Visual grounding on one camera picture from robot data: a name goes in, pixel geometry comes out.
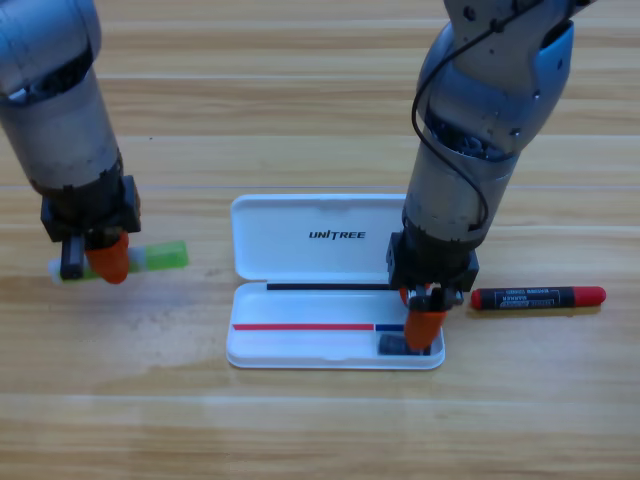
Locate red and black marker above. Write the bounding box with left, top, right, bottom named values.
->
left=470, top=285, right=608, bottom=311

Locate black eraser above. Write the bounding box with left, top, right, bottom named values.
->
left=377, top=334, right=409, bottom=357

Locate white Unitree pencil case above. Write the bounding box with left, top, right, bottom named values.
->
left=225, top=193, right=446, bottom=371

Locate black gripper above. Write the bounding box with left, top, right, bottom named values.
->
left=384, top=219, right=480, bottom=350
left=39, top=172, right=143, bottom=285

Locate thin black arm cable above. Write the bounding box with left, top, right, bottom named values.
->
left=411, top=0, right=544, bottom=232

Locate green translucent pen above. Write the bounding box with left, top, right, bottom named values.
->
left=47, top=240, right=191, bottom=285

